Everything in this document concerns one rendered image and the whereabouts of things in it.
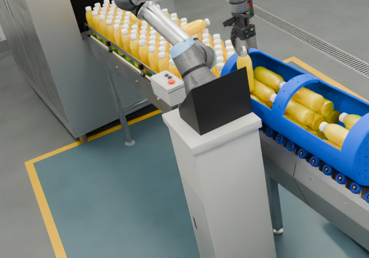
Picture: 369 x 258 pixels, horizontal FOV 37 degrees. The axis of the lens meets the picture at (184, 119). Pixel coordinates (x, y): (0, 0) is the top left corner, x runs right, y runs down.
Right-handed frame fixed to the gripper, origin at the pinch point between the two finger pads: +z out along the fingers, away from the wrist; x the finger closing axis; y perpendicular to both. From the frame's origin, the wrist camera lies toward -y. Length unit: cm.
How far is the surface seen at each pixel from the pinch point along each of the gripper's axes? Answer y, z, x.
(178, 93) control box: -27.5, 22.6, -23.1
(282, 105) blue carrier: 34.6, 11.5, -6.3
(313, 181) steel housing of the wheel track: 51, 41, -7
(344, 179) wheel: 67, 32, -5
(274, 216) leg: -9, 112, 11
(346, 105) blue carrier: 44, 19, 19
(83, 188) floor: -138, 127, -64
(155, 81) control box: -41, 18, -28
